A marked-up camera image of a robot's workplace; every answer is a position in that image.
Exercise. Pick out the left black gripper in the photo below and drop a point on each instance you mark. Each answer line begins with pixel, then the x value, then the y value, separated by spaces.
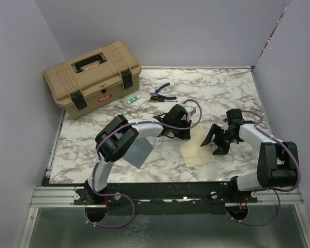
pixel 184 135

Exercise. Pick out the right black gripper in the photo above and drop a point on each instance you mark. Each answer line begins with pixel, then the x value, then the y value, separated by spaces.
pixel 213 130

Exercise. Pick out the cream paper letter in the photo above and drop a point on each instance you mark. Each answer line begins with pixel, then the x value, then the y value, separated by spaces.
pixel 192 151

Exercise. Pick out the grey paper envelope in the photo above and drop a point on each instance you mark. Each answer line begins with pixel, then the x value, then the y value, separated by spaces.
pixel 138 152

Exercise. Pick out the green white glue stick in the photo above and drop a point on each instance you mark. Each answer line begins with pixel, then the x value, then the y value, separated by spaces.
pixel 134 99

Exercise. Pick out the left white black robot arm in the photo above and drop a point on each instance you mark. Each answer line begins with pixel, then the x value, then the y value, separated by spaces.
pixel 128 139

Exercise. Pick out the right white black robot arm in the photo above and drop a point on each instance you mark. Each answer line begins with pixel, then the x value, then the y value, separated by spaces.
pixel 278 166

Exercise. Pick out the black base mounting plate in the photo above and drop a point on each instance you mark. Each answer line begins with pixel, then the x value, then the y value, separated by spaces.
pixel 163 198

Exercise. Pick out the tan plastic toolbox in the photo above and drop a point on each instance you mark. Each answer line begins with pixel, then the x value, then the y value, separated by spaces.
pixel 93 80

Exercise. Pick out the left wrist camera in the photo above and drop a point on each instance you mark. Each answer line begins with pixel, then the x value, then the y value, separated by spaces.
pixel 190 110

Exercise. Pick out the blue handled pliers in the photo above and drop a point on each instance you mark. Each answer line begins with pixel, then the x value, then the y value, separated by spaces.
pixel 156 92

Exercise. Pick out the aluminium frame rail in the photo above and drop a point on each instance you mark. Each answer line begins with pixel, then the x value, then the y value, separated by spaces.
pixel 60 197

